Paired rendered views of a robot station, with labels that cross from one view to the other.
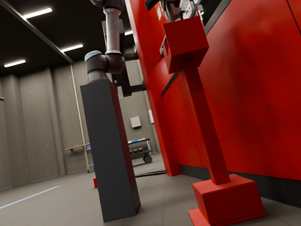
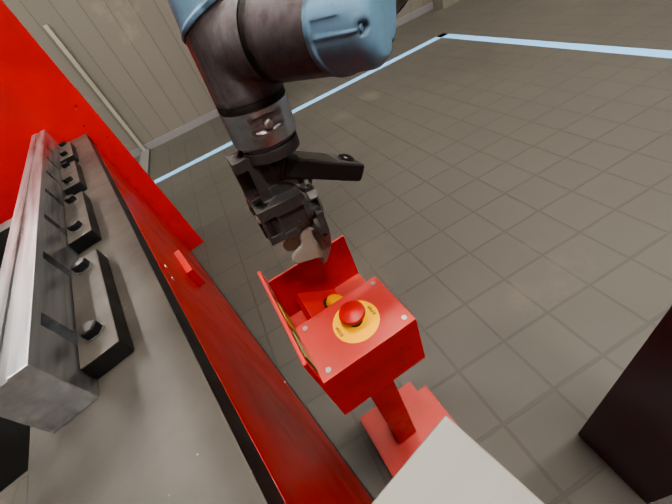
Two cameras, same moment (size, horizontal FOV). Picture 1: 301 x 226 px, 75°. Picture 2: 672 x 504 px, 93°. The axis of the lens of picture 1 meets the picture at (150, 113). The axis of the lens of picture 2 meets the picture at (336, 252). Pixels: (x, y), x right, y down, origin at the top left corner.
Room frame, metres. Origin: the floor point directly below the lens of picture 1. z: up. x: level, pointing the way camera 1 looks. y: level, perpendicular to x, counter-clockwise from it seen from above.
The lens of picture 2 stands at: (1.17, -0.25, 1.18)
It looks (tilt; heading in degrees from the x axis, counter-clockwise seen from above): 43 degrees down; 169
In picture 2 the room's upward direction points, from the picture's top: 24 degrees counter-clockwise
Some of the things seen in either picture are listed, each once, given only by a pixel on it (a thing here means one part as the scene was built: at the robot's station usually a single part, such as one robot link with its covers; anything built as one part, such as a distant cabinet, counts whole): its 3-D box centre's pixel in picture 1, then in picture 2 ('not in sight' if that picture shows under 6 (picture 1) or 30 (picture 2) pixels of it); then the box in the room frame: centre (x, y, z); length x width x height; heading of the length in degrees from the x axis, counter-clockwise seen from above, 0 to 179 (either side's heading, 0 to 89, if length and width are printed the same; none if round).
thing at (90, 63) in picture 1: (95, 63); not in sight; (1.19, 0.28, 0.94); 0.13 x 0.12 x 0.14; 127
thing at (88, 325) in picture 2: not in sight; (90, 329); (0.76, -0.52, 0.91); 0.03 x 0.03 x 0.02
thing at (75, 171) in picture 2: not in sight; (72, 177); (-0.12, -0.70, 0.89); 0.30 x 0.05 x 0.03; 11
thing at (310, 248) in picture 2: (174, 17); (310, 250); (0.81, -0.21, 0.87); 0.06 x 0.03 x 0.09; 90
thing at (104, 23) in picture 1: (119, 61); not in sight; (2.40, 0.24, 1.52); 0.51 x 0.25 x 0.85; 10
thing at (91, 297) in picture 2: not in sight; (97, 301); (0.66, -0.54, 0.89); 0.30 x 0.05 x 0.03; 11
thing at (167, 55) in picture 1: (181, 44); (341, 314); (0.85, -0.22, 0.75); 0.20 x 0.16 x 0.18; 0
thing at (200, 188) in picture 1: (218, 199); (413, 428); (0.85, -0.19, 0.06); 0.25 x 0.20 x 0.12; 90
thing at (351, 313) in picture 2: not in sight; (353, 316); (0.89, -0.21, 0.79); 0.04 x 0.04 x 0.04
